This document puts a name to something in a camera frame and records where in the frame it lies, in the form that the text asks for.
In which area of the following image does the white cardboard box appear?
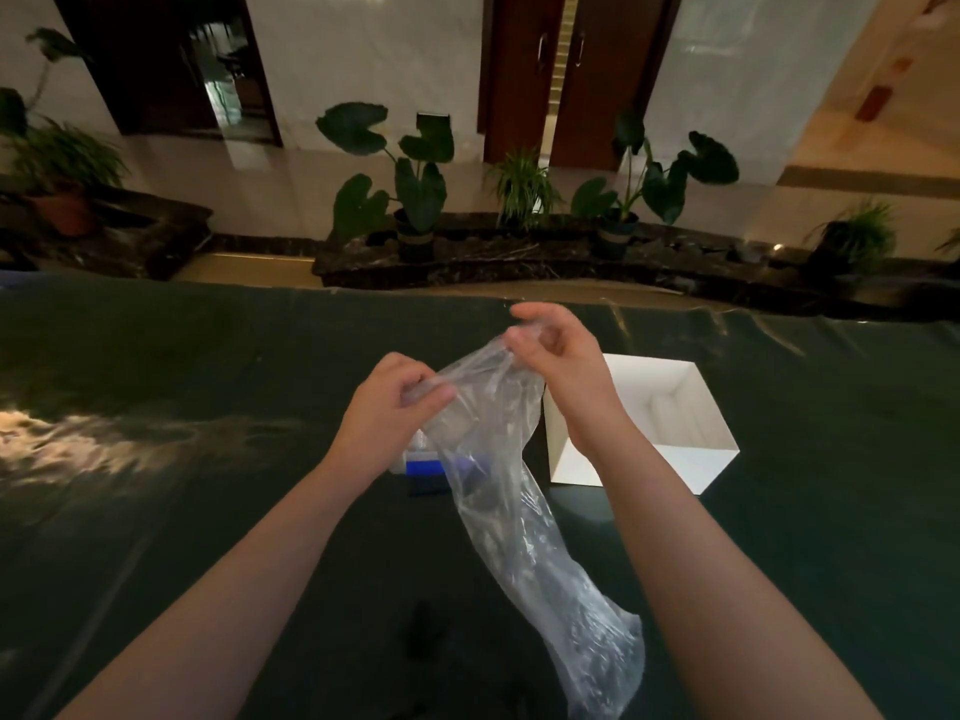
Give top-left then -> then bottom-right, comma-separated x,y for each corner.
541,353 -> 742,496

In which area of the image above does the brown wooden door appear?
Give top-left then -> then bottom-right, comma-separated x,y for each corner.
551,0 -> 684,172
479,0 -> 568,164

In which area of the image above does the person's left hand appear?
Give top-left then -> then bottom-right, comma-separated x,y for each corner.
322,351 -> 457,496

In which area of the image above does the dark green table cover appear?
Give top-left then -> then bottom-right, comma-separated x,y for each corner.
0,273 -> 960,720

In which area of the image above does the person's right forearm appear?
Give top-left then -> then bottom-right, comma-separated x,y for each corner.
581,423 -> 886,720

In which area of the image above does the large-leaf potted plant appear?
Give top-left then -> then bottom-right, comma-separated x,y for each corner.
314,102 -> 457,256
571,111 -> 742,257

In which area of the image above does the person's right hand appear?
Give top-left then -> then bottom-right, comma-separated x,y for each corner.
502,301 -> 631,462

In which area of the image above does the short dark marble ledge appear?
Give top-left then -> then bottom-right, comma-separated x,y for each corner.
0,183 -> 215,282

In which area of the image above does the clear plastic bag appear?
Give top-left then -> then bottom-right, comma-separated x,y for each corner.
401,333 -> 646,720

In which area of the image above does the grassy plant terracotta pot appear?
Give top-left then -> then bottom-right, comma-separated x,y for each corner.
0,27 -> 130,237

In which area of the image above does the clear bin with blue latches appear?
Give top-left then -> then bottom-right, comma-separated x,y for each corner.
388,430 -> 496,496

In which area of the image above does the person's left forearm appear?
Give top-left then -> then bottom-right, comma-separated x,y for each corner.
56,458 -> 376,720

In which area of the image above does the long dark marble planter ledge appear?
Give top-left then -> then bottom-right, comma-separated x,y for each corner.
311,213 -> 960,323

